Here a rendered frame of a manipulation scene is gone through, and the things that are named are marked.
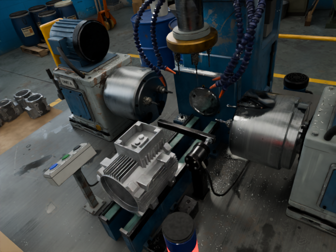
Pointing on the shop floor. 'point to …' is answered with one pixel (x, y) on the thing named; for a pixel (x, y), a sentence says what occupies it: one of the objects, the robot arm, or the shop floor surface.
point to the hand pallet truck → (105, 17)
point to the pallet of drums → (42, 17)
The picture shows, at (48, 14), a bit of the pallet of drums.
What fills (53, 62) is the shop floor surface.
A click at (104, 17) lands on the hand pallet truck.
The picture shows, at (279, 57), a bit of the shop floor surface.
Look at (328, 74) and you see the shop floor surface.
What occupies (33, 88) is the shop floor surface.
